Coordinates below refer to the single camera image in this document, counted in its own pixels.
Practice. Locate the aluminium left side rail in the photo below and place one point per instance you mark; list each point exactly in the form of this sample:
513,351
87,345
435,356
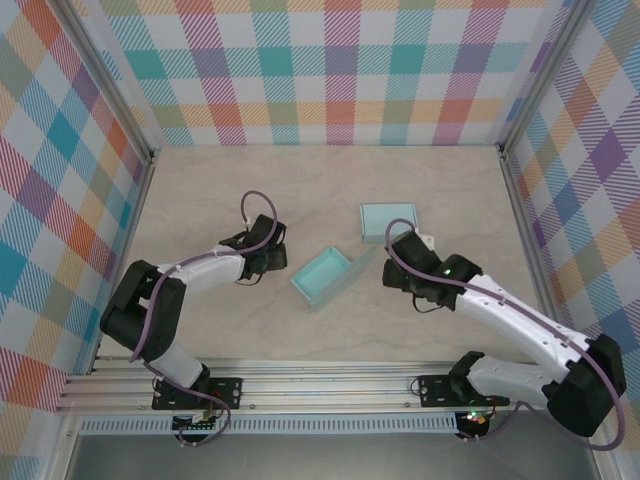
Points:
135,225

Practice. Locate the aluminium right side rail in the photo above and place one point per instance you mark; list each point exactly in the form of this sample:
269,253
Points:
536,250

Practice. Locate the light blue cardboard box base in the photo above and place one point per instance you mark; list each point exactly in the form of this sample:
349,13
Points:
320,277

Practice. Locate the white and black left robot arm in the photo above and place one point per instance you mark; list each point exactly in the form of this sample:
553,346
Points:
210,267

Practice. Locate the grey metal shelf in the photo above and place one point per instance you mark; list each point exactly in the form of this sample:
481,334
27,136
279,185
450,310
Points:
325,457

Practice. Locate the aluminium corner post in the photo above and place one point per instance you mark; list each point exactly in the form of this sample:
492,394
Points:
109,75
542,75

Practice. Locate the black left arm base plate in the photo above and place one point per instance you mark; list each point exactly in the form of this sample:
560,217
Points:
230,391

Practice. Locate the right circuit board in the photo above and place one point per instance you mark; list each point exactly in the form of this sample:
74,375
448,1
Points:
475,419

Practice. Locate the left circuit board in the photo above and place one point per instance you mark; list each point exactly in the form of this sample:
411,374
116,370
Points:
195,425

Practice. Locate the aluminium left corner post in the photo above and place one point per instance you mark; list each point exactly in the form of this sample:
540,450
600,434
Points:
109,75

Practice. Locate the aluminium right corner post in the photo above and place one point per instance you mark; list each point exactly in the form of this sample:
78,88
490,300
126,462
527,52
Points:
542,75

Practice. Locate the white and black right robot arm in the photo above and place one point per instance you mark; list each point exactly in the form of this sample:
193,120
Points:
515,325

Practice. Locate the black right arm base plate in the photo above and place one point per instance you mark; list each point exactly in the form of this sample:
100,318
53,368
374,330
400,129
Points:
434,391

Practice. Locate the teal paper box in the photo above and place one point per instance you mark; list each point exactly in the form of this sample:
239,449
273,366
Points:
380,217

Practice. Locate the circuit board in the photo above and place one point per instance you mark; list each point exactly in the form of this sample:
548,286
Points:
195,425
475,419

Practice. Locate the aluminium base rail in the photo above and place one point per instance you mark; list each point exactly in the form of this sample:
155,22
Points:
325,386

